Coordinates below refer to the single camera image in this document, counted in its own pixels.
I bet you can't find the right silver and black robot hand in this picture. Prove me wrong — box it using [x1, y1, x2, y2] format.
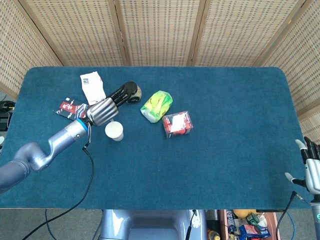
[285, 136, 320, 194]

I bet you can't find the left silver and black robot hand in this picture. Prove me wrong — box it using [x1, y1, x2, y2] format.
[85, 83, 133, 127]

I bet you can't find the white paper cup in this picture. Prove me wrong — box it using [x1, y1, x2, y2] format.
[104, 121, 125, 143]

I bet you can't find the white paper packet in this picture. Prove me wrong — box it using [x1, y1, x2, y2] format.
[79, 71, 107, 106]

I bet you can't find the red and black flat box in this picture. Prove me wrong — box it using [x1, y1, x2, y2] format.
[52, 97, 91, 121]

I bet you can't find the green and yellow plastic bag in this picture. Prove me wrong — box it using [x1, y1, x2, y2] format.
[139, 90, 174, 124]

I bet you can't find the clear box of red capsules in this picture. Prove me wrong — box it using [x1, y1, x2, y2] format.
[161, 110, 195, 140]

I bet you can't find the red crate of groceries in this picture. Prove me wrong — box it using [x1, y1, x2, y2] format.
[219, 209, 279, 240]

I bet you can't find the woven rattan folding screen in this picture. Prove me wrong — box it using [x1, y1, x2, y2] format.
[0, 0, 320, 153]

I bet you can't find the black equipment beside table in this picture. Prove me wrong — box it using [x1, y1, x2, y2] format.
[0, 99, 14, 131]

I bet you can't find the blue felt table cover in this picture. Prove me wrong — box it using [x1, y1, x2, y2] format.
[0, 66, 313, 210]

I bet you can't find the grey-blue robot torso base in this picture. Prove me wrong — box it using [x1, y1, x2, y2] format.
[99, 209, 208, 240]

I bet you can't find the black cable of right hand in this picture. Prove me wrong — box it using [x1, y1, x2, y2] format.
[275, 190, 311, 240]

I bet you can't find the black cable of hand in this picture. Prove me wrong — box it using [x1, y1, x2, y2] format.
[275, 190, 311, 240]
[21, 122, 96, 240]

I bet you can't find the black cable of left hand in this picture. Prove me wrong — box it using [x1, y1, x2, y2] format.
[21, 122, 96, 240]

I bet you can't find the black cable on robot torso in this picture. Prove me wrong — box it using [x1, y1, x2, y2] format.
[185, 209, 199, 240]

